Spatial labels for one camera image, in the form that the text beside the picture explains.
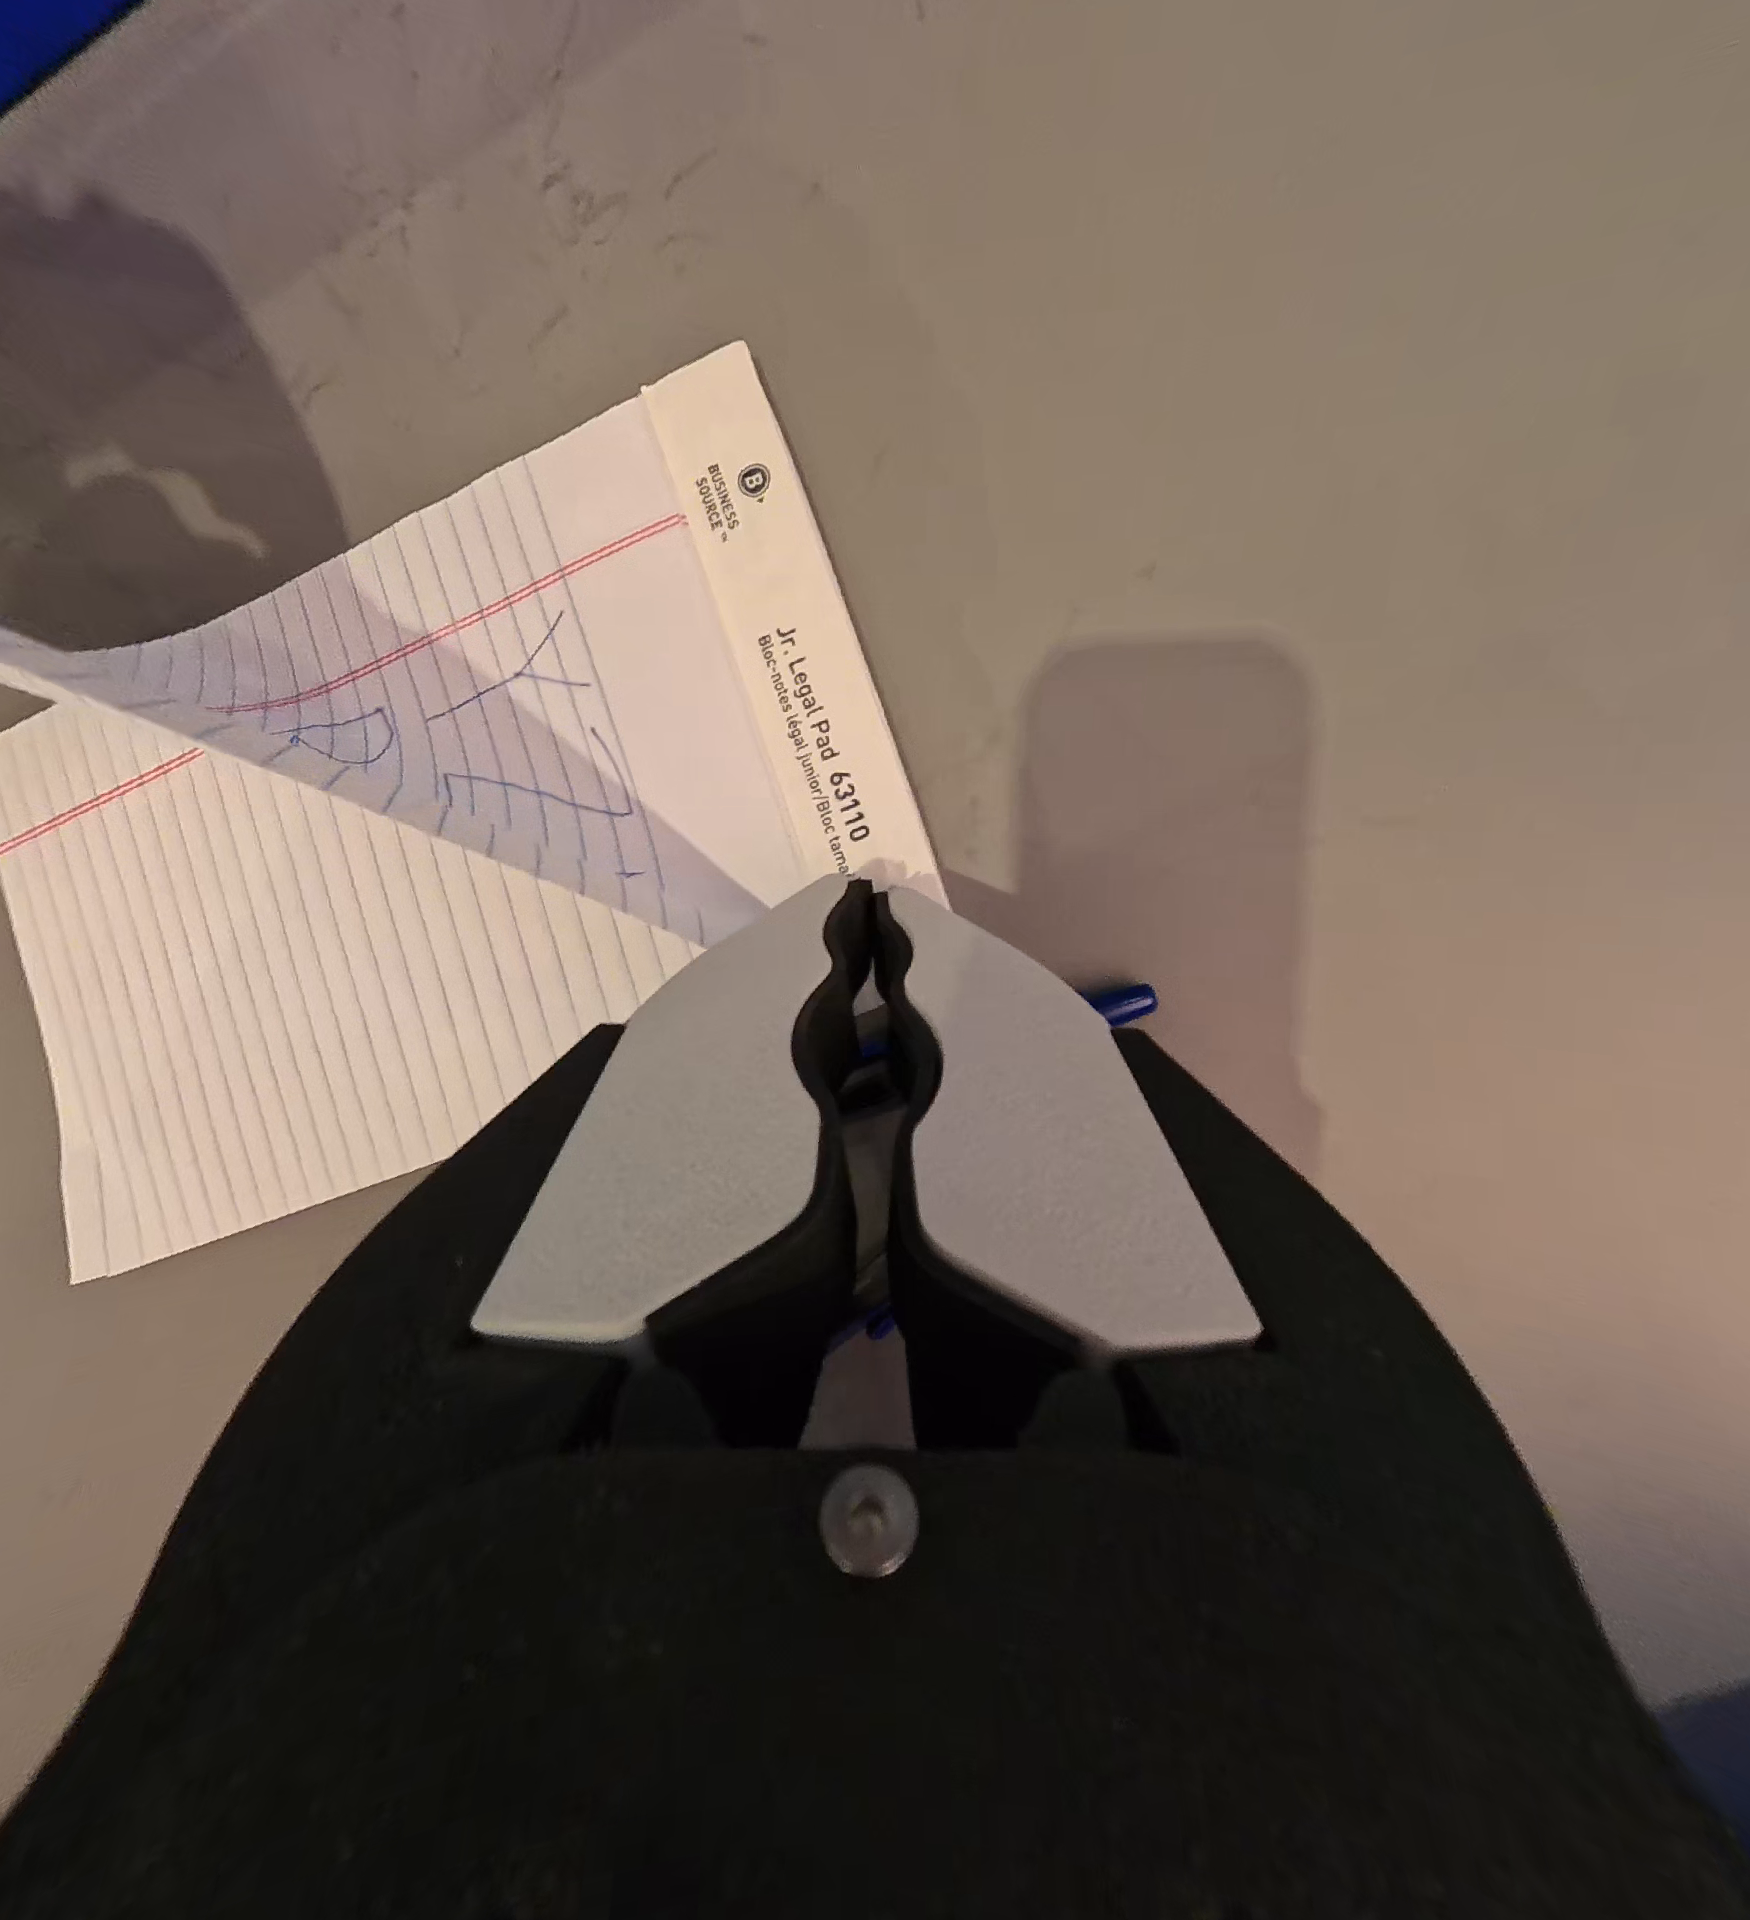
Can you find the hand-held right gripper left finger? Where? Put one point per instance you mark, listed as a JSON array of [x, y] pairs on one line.
[[635, 1170]]

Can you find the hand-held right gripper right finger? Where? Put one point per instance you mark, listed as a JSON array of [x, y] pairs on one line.
[[1084, 1170]]

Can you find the blue pen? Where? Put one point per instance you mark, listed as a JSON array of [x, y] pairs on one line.
[[1116, 1002]]

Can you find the white lined notepad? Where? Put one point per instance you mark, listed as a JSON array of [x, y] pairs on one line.
[[292, 1020]]

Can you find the torn written notepad sheet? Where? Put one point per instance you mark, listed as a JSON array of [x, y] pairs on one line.
[[515, 719]]

